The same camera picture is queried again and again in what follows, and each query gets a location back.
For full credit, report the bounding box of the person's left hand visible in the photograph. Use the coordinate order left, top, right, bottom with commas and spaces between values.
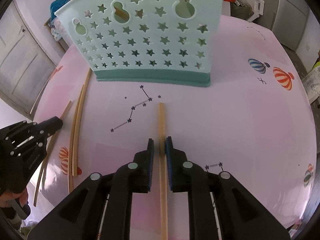
0, 188, 28, 208

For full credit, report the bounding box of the white door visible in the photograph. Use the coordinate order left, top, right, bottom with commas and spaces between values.
0, 3, 56, 120

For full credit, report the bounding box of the pink patterned tablecloth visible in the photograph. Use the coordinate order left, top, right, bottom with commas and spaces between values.
34, 16, 317, 239

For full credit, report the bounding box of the blue plastic bag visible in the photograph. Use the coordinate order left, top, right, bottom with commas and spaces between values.
49, 0, 70, 22

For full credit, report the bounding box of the white green rice bag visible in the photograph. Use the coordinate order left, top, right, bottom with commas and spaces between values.
302, 62, 320, 104

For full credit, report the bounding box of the mint green utensil holder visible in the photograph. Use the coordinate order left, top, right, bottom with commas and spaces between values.
55, 0, 223, 87

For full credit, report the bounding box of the silver refrigerator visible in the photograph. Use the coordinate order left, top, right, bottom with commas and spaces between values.
257, 0, 309, 50

